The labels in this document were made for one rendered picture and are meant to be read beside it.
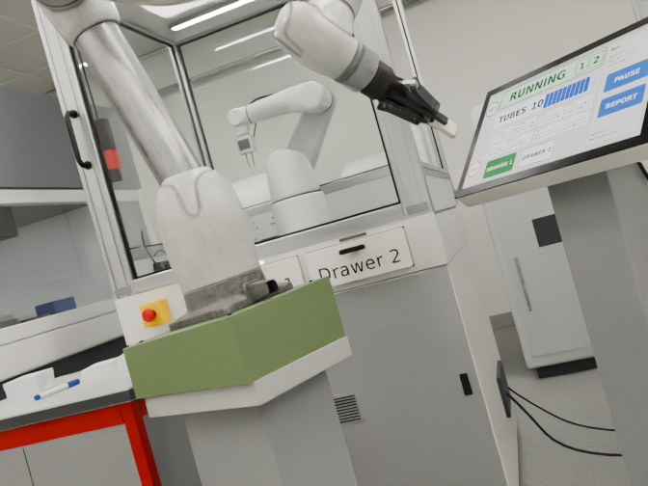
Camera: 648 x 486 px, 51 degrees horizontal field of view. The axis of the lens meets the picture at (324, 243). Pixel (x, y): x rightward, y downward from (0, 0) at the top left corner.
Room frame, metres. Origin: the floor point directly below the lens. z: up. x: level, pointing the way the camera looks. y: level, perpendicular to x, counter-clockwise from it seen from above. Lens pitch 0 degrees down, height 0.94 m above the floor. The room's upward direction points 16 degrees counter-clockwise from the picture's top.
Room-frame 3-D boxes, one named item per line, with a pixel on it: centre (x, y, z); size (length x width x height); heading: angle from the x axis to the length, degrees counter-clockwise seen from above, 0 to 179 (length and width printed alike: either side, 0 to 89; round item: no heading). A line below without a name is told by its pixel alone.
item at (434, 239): (2.44, 0.06, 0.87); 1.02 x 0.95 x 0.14; 74
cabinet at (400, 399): (2.43, 0.05, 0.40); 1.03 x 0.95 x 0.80; 74
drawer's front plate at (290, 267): (1.98, 0.22, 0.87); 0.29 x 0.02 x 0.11; 74
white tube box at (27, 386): (1.85, 0.87, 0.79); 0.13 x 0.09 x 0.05; 2
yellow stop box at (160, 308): (2.06, 0.55, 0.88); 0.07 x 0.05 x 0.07; 74
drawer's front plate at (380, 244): (1.90, -0.08, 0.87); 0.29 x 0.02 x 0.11; 74
